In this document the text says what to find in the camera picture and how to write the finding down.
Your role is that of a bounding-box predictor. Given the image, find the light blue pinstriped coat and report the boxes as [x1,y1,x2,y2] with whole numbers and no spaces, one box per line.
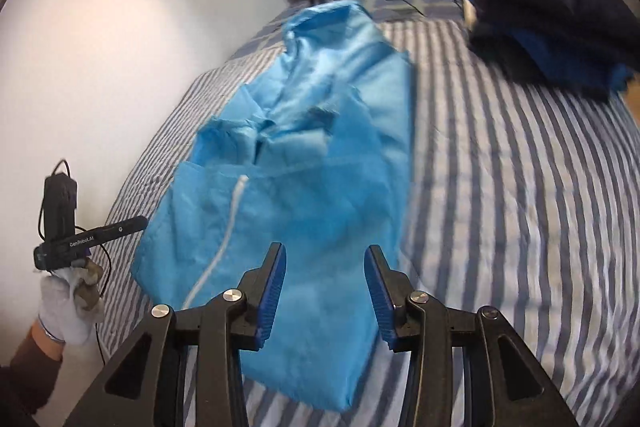
[131,0,416,413]

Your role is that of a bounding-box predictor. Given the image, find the dark blue folded garment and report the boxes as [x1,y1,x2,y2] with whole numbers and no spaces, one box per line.
[442,0,633,95]

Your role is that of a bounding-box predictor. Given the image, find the person's left forearm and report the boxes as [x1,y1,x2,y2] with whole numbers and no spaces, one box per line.
[0,321,66,427]

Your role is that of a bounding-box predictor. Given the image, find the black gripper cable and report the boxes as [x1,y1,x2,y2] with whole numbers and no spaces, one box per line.
[37,159,113,363]

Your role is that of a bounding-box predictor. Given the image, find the black folded clothes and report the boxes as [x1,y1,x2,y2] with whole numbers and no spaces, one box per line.
[452,0,640,102]

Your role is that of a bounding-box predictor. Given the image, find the person's left hand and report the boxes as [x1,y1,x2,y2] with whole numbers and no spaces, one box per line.
[39,256,107,348]

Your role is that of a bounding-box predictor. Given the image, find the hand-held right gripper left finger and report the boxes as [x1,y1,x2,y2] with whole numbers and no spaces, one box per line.
[62,242,288,427]

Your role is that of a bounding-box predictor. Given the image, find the blue patterned bed sheet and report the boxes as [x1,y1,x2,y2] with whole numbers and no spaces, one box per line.
[235,0,471,58]

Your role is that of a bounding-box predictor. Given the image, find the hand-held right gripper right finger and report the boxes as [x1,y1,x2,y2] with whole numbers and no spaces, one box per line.
[365,244,581,427]

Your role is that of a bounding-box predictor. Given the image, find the blue white striped blanket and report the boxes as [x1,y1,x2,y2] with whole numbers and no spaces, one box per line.
[92,19,640,427]

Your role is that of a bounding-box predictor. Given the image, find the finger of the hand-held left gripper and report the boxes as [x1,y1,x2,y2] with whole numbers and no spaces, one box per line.
[100,216,149,240]

